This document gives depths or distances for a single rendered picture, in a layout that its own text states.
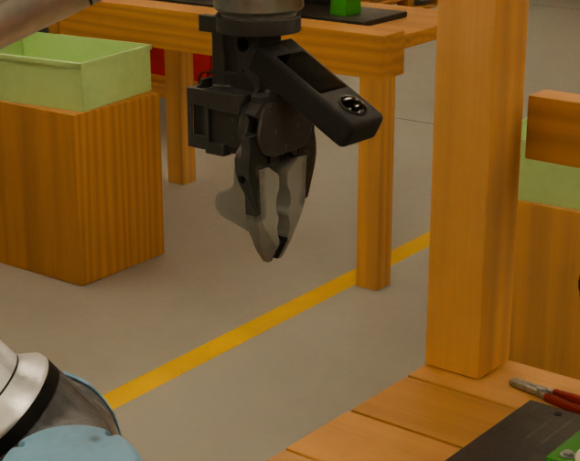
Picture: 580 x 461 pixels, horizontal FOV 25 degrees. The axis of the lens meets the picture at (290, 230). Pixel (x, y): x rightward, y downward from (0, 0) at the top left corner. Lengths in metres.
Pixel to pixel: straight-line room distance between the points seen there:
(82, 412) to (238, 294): 3.48
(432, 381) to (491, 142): 0.35
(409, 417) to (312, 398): 2.10
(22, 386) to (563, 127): 0.94
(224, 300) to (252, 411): 0.87
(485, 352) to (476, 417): 0.14
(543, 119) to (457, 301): 0.28
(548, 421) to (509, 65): 0.47
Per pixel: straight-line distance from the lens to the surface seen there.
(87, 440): 1.09
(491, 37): 1.76
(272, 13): 1.08
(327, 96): 1.07
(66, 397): 1.16
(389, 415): 1.79
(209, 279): 4.79
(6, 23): 0.93
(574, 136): 1.83
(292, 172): 1.14
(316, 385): 3.95
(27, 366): 1.16
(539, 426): 1.74
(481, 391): 1.87
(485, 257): 1.84
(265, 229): 1.13
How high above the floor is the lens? 1.67
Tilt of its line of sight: 18 degrees down
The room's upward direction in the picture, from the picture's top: straight up
